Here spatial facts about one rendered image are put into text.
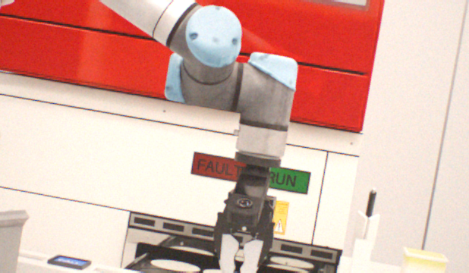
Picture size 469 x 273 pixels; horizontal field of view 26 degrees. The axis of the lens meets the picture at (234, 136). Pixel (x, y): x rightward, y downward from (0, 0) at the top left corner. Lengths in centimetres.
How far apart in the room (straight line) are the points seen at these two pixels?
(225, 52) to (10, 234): 37
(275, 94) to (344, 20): 58
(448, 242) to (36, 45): 191
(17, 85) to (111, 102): 21
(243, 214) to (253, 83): 20
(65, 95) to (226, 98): 74
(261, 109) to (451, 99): 214
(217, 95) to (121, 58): 64
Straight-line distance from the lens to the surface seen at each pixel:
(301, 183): 212
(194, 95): 151
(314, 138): 211
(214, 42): 137
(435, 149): 361
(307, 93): 206
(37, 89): 222
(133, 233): 217
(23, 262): 159
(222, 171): 213
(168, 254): 240
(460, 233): 364
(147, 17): 142
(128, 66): 211
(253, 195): 148
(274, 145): 152
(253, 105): 152
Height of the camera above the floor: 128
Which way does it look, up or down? 3 degrees down
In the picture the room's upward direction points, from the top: 10 degrees clockwise
